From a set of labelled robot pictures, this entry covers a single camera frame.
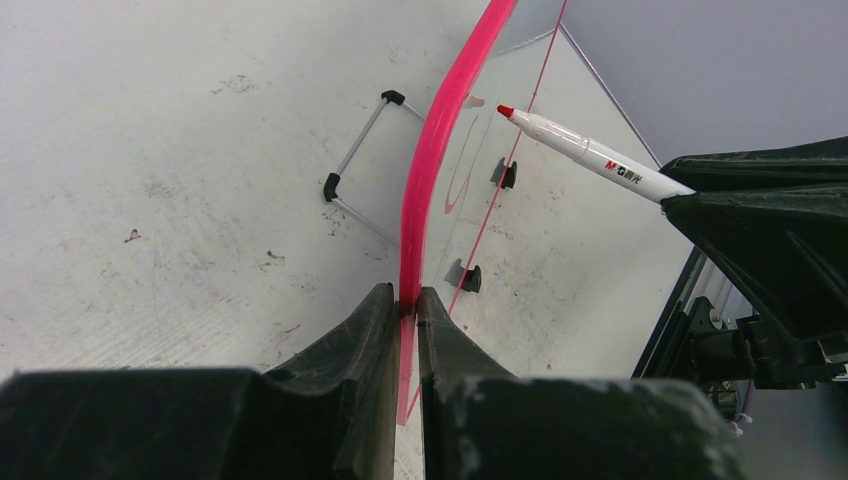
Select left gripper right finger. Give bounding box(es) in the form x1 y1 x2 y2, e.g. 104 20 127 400
417 287 744 479

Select pink framed whiteboard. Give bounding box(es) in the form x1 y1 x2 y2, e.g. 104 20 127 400
394 1 686 479

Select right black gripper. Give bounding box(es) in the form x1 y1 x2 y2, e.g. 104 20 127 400
660 137 847 390

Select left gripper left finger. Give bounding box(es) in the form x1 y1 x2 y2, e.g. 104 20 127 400
1 283 399 479

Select white red marker pen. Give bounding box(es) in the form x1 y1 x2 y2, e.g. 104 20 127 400
497 105 695 204

